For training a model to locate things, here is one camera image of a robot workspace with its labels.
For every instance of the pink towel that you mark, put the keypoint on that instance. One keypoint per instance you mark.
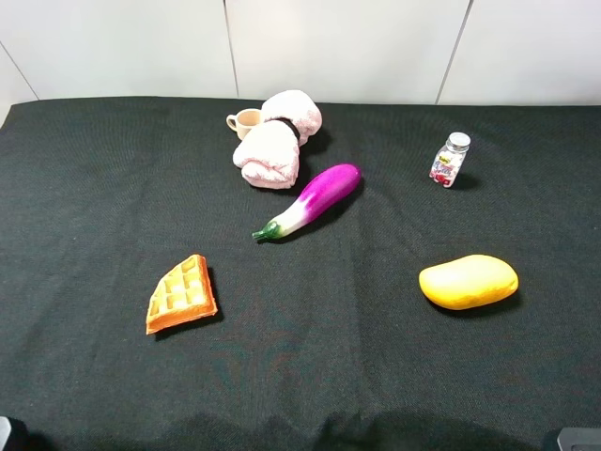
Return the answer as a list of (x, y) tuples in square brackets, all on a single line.
[(269, 155)]

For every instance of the grey robot base left corner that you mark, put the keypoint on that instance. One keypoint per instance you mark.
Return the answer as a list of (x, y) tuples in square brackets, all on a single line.
[(5, 433)]

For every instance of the grey robot base right corner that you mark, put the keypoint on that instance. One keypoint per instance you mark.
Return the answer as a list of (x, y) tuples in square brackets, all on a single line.
[(579, 439)]

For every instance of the purple toy eggplant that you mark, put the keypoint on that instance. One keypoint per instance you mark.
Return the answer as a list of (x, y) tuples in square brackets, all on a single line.
[(321, 193)]

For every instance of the beige small cup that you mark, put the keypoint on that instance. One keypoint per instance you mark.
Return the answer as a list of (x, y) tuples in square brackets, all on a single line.
[(244, 121)]

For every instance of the orange toy waffle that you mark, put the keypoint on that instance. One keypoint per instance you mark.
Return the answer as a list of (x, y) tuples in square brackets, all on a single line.
[(184, 294)]

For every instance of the small candy bottle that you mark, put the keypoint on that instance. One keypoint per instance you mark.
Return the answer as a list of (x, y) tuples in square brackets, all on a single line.
[(449, 159)]

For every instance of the yellow toy mango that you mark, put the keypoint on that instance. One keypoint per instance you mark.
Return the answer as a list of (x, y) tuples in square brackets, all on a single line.
[(468, 282)]

